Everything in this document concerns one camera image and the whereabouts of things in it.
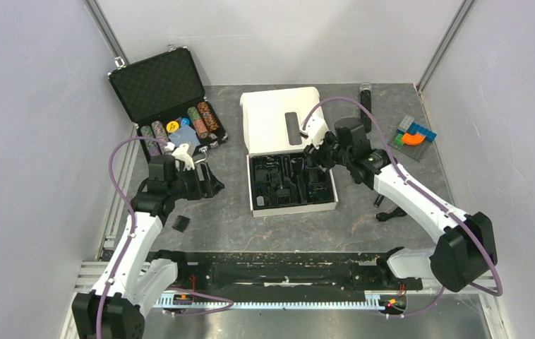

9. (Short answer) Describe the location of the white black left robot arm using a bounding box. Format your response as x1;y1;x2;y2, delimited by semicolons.
71;155;224;338

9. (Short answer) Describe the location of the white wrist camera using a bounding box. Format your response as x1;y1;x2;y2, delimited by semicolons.
171;143;196;171
300;116;329;149

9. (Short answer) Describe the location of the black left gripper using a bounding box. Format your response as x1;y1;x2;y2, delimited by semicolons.
168;161;224;201

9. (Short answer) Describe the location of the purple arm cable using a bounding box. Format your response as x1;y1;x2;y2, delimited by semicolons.
95;136;235;339
301;96;505;319

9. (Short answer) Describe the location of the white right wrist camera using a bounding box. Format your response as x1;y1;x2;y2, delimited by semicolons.
300;116;329;149

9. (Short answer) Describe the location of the black clipper comb guard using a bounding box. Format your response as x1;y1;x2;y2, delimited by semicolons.
172;215;191;233

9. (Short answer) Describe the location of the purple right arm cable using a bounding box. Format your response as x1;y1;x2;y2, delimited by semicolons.
301;96;505;319

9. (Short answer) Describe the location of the black poker chip case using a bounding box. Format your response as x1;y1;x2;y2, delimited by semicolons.
108;47;229;155

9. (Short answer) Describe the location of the aluminium frame rail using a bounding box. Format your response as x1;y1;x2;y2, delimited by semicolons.
59;261;500;339

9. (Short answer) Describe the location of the black glitter tube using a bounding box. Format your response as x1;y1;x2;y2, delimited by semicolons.
359;83;372;133

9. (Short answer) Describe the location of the colourful building block set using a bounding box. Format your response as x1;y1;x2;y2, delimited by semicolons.
387;115;437;162

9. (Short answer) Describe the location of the black comb in tray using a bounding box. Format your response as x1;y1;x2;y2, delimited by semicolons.
275;186;291;206

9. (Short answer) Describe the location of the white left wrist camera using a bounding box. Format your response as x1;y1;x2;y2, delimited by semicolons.
171;143;196;171

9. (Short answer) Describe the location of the white clipper kit box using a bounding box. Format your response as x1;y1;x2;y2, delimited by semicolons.
240;86;339;218

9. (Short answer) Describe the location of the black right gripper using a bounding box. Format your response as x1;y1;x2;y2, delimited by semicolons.
305;128;352;172

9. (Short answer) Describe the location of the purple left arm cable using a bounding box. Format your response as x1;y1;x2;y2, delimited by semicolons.
95;136;235;339

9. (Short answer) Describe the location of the small black cylinder adapter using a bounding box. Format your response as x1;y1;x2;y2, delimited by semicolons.
373;194;385;208

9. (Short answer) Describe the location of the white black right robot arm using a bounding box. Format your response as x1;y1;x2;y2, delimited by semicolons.
300;117;498;292

